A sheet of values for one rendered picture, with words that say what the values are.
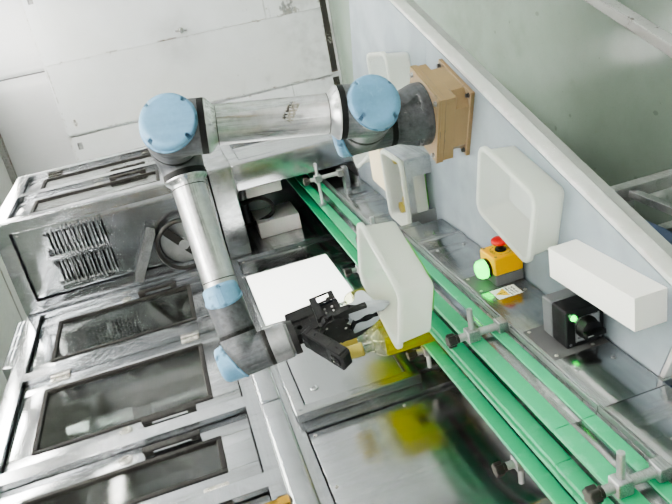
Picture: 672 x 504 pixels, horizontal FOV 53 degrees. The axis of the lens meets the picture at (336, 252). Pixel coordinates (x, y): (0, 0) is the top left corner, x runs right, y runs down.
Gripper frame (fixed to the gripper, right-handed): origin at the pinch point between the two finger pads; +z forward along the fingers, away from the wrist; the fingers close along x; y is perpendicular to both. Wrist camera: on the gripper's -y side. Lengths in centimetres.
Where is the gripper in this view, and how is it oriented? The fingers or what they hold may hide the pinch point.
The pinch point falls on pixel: (385, 308)
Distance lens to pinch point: 137.0
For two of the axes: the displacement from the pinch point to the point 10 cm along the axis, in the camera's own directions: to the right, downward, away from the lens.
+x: 2.0, 7.0, 6.9
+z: 9.3, -3.7, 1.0
